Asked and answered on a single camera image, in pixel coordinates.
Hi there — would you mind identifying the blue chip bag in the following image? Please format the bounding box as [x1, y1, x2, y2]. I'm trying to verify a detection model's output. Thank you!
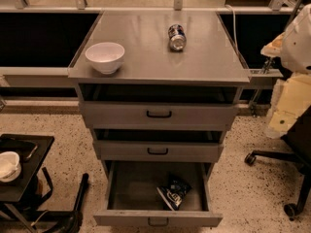
[156, 175, 191, 211]

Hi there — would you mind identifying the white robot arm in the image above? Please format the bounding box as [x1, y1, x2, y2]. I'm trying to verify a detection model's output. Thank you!
[260, 4, 311, 139]

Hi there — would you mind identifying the grey metal drawer cabinet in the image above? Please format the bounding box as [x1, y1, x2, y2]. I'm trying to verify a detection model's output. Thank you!
[67, 10, 253, 167]

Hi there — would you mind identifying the grey top drawer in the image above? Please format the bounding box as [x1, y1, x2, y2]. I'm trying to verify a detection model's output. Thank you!
[79, 83, 237, 131]

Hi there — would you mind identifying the grey drawer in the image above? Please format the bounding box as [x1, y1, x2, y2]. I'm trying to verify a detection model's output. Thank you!
[93, 129, 224, 162]
[79, 83, 237, 131]
[94, 161, 223, 227]

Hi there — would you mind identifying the grey middle drawer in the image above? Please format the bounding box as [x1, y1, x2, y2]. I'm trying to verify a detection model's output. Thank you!
[93, 129, 224, 162]

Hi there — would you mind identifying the grey bottom drawer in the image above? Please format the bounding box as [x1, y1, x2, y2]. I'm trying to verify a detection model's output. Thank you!
[94, 161, 223, 227]

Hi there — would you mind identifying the blue silver soda can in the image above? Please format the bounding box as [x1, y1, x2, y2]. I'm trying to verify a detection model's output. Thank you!
[168, 24, 187, 51]

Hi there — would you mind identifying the white ceramic bowl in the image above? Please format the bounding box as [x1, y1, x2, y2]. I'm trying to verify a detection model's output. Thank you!
[85, 42, 125, 74]

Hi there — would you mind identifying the black side table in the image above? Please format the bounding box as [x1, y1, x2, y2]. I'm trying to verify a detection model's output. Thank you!
[0, 134, 54, 233]

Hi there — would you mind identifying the dark tablet device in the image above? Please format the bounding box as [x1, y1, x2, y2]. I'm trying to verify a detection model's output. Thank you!
[0, 138, 38, 162]

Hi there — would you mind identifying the black office chair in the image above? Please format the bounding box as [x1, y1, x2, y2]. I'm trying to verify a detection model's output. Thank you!
[244, 107, 311, 221]

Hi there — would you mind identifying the white cup on table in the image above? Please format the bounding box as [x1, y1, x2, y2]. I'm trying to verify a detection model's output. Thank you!
[0, 151, 21, 183]

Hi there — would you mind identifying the metal diagonal rod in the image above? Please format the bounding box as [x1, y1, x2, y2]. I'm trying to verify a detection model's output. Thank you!
[249, 0, 311, 117]

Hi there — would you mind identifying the white cable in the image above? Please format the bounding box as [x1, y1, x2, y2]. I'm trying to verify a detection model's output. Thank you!
[225, 4, 241, 58]

